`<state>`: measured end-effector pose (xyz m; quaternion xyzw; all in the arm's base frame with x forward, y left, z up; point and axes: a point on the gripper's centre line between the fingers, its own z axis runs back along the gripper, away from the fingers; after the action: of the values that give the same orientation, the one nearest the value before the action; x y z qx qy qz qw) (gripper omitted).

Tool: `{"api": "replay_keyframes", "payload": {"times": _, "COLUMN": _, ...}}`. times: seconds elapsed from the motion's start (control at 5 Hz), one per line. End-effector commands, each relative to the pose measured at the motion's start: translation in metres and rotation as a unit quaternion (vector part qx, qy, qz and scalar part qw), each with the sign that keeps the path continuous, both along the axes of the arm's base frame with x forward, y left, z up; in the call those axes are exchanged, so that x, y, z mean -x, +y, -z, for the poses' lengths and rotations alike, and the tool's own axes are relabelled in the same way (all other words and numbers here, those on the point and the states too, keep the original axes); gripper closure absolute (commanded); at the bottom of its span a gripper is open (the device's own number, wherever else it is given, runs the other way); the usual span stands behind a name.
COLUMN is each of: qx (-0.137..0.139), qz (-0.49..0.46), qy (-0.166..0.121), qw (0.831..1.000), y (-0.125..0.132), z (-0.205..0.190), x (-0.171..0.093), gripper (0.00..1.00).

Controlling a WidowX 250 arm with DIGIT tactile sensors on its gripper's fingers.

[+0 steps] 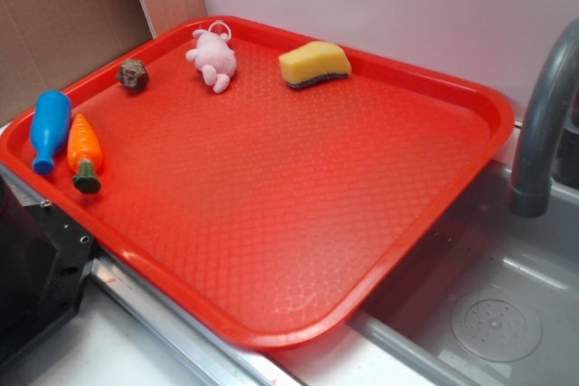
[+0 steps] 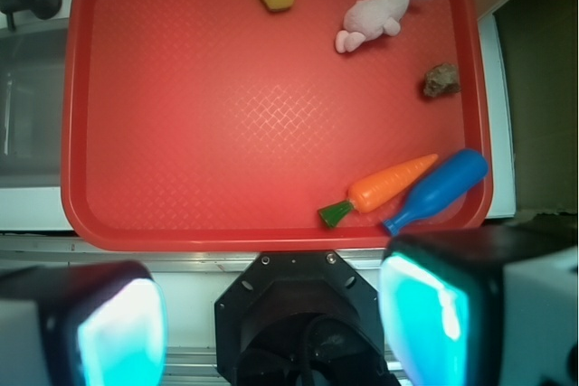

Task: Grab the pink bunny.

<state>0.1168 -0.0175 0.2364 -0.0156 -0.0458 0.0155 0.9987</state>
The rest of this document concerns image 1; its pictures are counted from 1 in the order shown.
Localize blue toy bottle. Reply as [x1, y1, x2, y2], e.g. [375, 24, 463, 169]
[30, 90, 72, 175]

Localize brown rock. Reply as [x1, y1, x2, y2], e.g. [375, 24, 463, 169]
[116, 59, 149, 93]

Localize grey faucet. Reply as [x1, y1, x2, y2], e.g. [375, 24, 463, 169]
[508, 20, 578, 218]

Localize red plastic tray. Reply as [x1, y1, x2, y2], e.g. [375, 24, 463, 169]
[1, 17, 514, 350]

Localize yellow sponge with grey pad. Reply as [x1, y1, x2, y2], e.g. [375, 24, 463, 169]
[279, 41, 352, 89]

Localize brown cardboard panel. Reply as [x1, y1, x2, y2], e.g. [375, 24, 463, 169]
[1, 0, 206, 125]

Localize orange toy carrot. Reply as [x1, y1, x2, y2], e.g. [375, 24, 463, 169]
[67, 113, 103, 194]

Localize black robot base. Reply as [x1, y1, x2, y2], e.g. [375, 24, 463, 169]
[1, 180, 96, 369]

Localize pink plush bunny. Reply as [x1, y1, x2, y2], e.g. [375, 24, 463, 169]
[185, 20, 237, 94]

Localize grey plastic sink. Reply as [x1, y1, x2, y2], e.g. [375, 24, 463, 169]
[350, 156, 578, 385]

